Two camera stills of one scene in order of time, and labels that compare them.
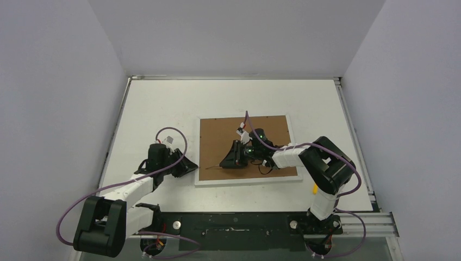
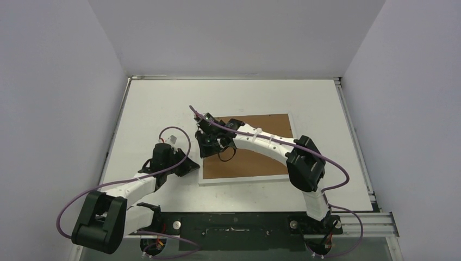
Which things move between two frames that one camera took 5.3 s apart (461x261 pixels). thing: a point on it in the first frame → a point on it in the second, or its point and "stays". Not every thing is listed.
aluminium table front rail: x=375 y=224 stays
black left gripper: x=185 y=166 stays
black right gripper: x=239 y=154 → x=207 y=144
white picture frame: x=215 y=136 stays
